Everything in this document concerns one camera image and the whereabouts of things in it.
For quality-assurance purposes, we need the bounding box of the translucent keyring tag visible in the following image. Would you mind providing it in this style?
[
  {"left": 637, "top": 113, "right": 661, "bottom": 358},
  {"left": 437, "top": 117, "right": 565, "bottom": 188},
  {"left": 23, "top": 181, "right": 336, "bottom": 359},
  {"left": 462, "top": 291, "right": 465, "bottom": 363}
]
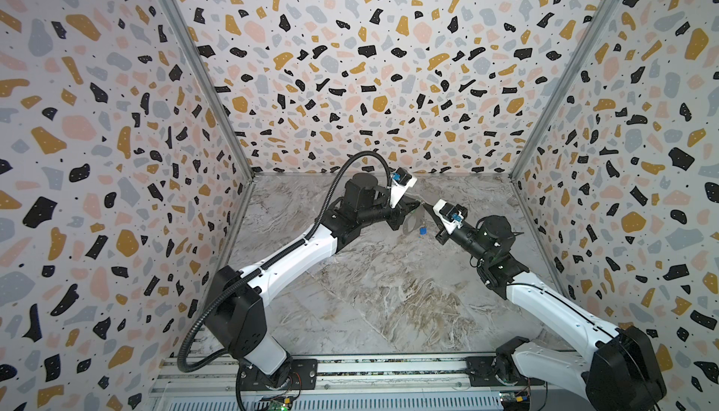
[{"left": 403, "top": 210, "right": 424, "bottom": 234}]

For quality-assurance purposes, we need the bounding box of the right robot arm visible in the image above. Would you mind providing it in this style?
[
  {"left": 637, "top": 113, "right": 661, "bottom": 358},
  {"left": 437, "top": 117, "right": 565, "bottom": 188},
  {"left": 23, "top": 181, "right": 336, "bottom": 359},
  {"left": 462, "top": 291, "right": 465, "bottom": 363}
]
[{"left": 423, "top": 200, "right": 667, "bottom": 410}]

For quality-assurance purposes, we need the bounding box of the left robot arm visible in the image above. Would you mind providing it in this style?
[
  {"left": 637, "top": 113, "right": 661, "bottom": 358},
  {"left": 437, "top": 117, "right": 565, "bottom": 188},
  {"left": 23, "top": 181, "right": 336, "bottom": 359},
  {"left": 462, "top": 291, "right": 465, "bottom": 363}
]
[{"left": 201, "top": 169, "right": 421, "bottom": 389}]

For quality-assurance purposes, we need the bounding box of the right electronics board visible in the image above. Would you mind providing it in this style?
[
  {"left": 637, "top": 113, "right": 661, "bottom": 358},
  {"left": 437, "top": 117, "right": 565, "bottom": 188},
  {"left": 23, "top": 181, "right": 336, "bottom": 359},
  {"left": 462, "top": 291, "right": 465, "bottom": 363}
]
[{"left": 500, "top": 392, "right": 531, "bottom": 411}]

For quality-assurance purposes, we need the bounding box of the electronics board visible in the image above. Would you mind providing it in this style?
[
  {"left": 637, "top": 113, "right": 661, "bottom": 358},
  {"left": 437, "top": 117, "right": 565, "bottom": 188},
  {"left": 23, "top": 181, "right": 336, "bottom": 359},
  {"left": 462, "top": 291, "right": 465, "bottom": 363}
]
[
  {"left": 500, "top": 392, "right": 531, "bottom": 411},
  {"left": 262, "top": 396, "right": 294, "bottom": 411}
]

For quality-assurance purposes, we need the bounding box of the left electronics board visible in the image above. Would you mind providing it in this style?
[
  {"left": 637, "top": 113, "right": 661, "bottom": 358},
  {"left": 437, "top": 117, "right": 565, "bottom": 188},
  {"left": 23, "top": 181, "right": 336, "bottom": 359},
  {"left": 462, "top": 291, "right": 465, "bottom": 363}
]
[{"left": 262, "top": 396, "right": 294, "bottom": 411}]

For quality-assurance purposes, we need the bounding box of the right corner aluminium profile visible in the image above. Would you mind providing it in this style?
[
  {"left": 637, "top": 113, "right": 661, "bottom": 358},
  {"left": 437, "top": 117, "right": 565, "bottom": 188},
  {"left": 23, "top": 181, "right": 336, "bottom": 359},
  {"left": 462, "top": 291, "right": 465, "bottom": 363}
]
[{"left": 510, "top": 0, "right": 621, "bottom": 185}]

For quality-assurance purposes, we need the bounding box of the corner aluminium profile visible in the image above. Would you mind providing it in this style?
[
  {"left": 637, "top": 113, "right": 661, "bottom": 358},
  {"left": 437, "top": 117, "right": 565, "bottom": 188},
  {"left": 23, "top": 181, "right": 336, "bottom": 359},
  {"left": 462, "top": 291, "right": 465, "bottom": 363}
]
[
  {"left": 510, "top": 0, "right": 621, "bottom": 185},
  {"left": 157, "top": 0, "right": 254, "bottom": 182}
]

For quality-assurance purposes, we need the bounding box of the left corner aluminium profile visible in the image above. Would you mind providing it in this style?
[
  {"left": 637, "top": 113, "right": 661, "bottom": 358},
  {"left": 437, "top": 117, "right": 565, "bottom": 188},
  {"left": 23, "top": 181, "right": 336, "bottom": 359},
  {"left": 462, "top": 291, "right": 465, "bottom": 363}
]
[{"left": 157, "top": 0, "right": 254, "bottom": 182}]

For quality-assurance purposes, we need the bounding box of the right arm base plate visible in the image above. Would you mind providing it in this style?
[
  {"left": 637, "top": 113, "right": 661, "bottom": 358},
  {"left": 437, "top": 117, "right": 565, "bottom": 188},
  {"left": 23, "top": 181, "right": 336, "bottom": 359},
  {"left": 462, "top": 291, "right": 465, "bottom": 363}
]
[{"left": 465, "top": 356, "right": 545, "bottom": 387}]

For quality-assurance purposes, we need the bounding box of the aluminium mounting rail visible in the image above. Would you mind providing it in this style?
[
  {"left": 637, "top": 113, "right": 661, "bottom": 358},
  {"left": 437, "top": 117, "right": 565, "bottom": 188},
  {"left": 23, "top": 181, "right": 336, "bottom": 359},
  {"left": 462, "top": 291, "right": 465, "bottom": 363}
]
[{"left": 144, "top": 353, "right": 591, "bottom": 410}]

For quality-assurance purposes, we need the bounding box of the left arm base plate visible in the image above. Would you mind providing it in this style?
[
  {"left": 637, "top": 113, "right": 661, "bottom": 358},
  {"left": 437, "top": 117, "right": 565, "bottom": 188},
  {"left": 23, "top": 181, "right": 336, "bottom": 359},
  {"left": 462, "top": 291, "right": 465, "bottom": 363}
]
[{"left": 237, "top": 358, "right": 318, "bottom": 392}]

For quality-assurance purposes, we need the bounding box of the black corrugated cable conduit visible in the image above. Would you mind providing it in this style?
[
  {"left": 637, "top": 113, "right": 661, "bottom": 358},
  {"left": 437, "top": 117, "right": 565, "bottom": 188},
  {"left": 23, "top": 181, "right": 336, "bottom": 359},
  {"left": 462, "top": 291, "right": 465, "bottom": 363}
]
[{"left": 176, "top": 151, "right": 392, "bottom": 374}]

